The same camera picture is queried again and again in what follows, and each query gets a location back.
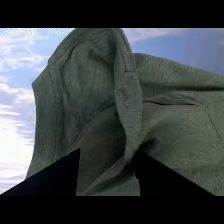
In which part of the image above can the grey-green garment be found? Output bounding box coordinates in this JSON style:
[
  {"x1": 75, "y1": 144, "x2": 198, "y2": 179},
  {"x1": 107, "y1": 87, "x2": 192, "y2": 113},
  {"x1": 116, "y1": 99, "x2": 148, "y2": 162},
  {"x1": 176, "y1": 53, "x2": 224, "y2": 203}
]
[{"x1": 25, "y1": 28, "x2": 224, "y2": 197}]

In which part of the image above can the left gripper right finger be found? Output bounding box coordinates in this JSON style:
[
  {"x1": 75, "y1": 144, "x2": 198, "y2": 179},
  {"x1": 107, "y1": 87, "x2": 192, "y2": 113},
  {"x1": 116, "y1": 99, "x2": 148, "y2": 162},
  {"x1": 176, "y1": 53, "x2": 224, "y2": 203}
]
[{"x1": 133, "y1": 150, "x2": 216, "y2": 197}]

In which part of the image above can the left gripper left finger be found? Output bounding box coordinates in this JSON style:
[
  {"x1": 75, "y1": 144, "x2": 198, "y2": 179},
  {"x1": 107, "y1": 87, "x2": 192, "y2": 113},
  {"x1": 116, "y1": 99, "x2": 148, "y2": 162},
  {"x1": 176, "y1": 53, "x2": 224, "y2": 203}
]
[{"x1": 0, "y1": 148, "x2": 81, "y2": 197}]

